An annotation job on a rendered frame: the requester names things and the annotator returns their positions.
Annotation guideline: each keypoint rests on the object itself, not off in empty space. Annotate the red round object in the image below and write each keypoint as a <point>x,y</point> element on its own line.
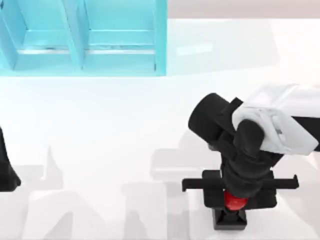
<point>233,201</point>

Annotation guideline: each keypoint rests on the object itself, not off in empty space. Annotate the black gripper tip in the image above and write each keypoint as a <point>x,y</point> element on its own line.
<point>6,175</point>

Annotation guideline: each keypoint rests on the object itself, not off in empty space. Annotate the light blue rack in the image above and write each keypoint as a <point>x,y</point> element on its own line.
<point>75,37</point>

